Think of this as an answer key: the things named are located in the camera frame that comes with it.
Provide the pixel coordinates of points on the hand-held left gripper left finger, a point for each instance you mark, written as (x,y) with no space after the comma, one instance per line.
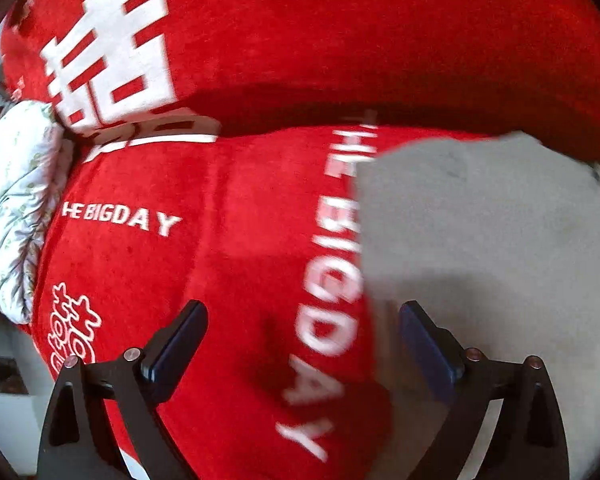
(177,345)

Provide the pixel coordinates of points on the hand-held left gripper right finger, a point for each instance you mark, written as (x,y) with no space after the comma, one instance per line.
(427,347)

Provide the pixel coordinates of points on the grey small garment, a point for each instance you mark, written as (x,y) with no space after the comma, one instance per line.
(480,240)

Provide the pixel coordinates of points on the red printed blanket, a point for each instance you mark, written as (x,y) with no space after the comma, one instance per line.
(205,240)

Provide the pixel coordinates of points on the white floral quilt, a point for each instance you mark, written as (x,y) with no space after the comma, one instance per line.
(15,195)

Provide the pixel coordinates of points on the red printed cushion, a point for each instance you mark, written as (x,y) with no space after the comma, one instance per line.
(355,35)

